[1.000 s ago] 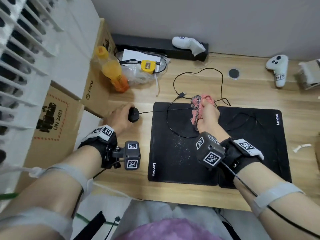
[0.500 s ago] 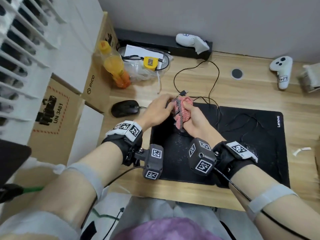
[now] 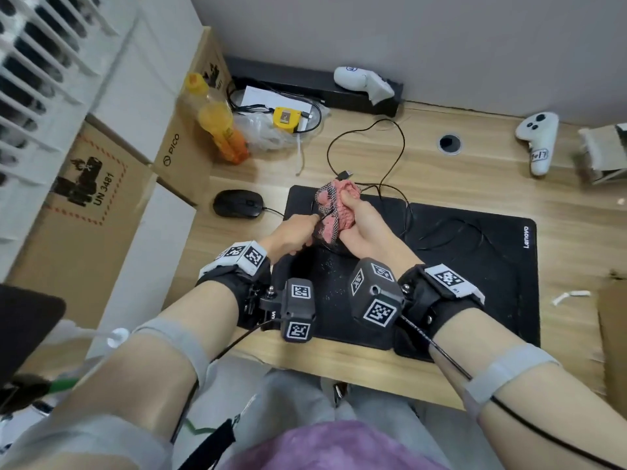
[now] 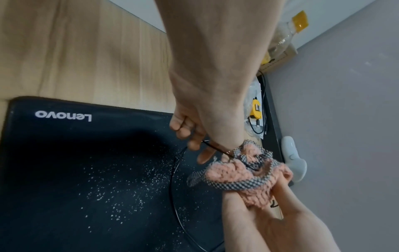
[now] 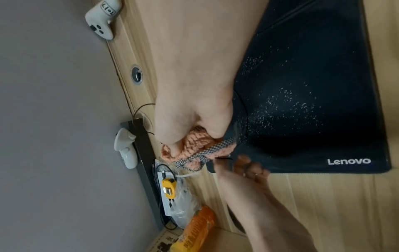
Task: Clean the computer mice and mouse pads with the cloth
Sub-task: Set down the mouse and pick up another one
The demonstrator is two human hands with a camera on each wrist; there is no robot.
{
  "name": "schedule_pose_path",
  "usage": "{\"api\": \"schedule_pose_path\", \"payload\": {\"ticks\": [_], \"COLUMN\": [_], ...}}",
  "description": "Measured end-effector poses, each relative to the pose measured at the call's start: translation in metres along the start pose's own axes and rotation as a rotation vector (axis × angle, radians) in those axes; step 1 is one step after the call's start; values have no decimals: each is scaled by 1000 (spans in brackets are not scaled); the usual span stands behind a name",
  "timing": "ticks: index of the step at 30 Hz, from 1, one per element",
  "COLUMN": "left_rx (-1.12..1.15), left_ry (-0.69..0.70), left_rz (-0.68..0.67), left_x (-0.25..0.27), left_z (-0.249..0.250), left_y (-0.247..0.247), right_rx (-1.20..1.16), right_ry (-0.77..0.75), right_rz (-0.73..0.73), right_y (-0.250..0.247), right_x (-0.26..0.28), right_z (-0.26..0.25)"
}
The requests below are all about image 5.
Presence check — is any white controller with label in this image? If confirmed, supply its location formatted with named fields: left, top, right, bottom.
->
left=84, top=0, right=123, bottom=40

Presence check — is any orange juice bottle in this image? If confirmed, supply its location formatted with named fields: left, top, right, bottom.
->
left=170, top=205, right=217, bottom=252

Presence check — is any yellow tape measure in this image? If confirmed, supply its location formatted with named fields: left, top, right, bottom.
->
left=161, top=177, right=177, bottom=200

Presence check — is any clear plastic bag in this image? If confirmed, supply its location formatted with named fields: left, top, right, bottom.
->
left=154, top=160, right=202, bottom=228

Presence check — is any long black bar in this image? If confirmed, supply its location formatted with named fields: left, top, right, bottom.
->
left=120, top=118, right=166, bottom=222

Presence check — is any cardboard box with round logo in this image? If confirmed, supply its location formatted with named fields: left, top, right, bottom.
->
left=146, top=226, right=250, bottom=252

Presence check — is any black mouse cable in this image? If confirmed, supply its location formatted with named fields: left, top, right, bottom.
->
left=131, top=103, right=234, bottom=163

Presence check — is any person's left hand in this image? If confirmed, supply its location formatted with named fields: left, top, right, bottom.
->
left=217, top=154, right=319, bottom=252

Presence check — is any pink cleaning cloth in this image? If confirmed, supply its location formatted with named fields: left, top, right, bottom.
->
left=160, top=125, right=238, bottom=171

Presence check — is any person's right hand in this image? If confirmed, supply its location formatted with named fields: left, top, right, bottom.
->
left=131, top=0, right=270, bottom=158

